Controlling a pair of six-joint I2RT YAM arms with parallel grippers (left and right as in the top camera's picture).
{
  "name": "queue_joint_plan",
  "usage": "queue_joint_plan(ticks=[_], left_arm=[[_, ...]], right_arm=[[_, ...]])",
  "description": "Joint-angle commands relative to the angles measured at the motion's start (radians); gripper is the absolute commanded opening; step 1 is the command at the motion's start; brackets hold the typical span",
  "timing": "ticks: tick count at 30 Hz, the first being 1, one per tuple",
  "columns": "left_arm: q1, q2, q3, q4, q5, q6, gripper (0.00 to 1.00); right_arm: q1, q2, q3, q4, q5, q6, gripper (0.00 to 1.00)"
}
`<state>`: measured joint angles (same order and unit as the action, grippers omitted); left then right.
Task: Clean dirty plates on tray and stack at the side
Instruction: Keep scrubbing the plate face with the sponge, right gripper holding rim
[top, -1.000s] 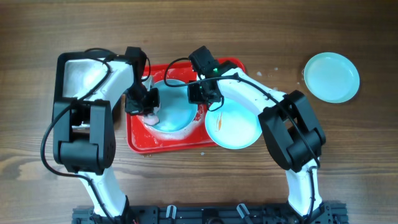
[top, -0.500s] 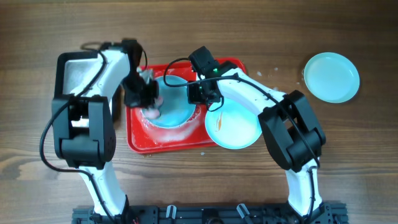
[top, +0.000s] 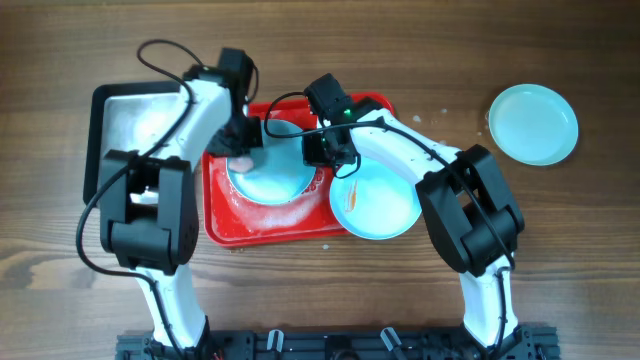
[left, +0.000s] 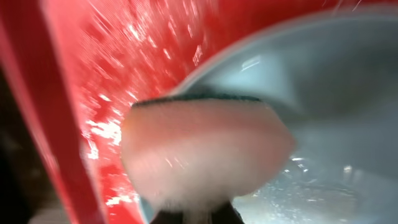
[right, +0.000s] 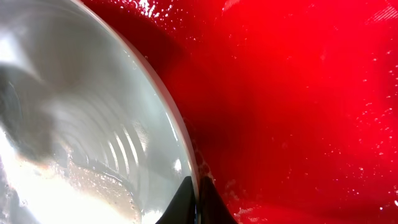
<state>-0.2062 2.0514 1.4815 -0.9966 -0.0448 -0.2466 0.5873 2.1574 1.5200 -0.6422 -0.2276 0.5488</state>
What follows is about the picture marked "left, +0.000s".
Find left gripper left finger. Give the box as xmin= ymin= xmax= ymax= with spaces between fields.
xmin=150 ymin=210 xmax=187 ymax=224

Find pink sponge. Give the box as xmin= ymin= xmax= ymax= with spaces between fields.
xmin=121 ymin=97 xmax=295 ymax=212

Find red plastic tray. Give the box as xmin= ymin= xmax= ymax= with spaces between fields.
xmin=0 ymin=0 xmax=343 ymax=224

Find mint plate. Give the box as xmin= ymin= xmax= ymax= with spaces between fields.
xmin=174 ymin=6 xmax=397 ymax=224

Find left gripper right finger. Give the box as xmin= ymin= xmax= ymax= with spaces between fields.
xmin=211 ymin=202 xmax=244 ymax=224

